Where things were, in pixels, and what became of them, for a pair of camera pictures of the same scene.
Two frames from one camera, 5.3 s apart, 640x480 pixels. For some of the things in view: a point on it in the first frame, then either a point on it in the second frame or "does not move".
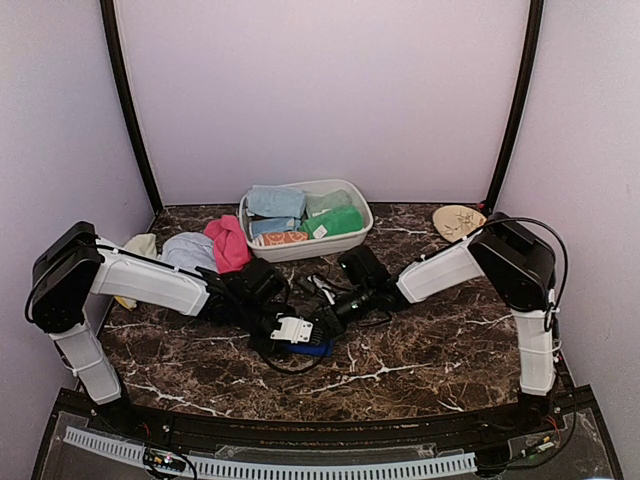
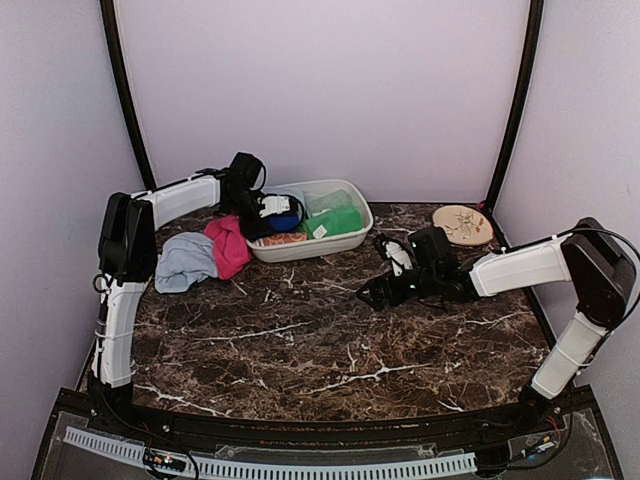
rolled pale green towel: [337, 199] does not move
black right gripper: [332, 325] to [378, 303]
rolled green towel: [338, 220] does not move
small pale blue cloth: [188, 250] does not move
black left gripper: [262, 347] to [255, 229]
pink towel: [231, 248] does not move
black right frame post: [537, 14] does not move
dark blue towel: [324, 349] to [284, 223]
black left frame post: [112, 41] does not move
